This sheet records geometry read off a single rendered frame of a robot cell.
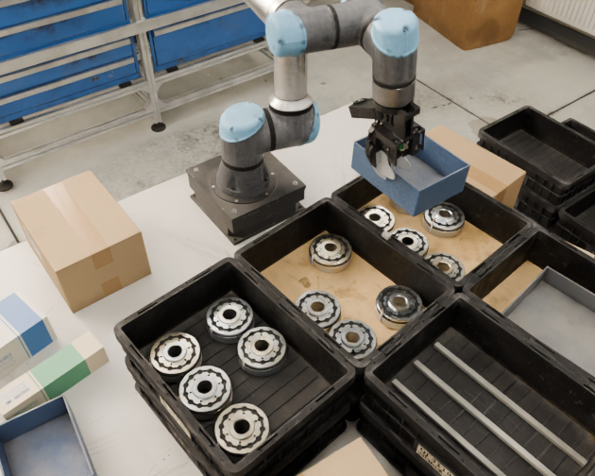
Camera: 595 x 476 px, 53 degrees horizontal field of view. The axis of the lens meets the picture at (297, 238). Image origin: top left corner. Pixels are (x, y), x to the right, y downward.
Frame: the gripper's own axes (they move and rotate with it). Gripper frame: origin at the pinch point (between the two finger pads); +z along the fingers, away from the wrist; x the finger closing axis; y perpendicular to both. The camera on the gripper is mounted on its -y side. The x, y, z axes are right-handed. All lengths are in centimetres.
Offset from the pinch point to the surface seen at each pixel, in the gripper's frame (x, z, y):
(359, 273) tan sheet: -8.1, 28.0, 1.0
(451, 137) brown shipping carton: 46, 32, -23
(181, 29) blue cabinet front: 34, 68, -195
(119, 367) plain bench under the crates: -66, 33, -16
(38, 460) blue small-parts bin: -88, 30, -4
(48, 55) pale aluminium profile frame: -30, 50, -189
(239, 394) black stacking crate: -48, 23, 12
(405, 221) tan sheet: 12.8, 30.9, -6.3
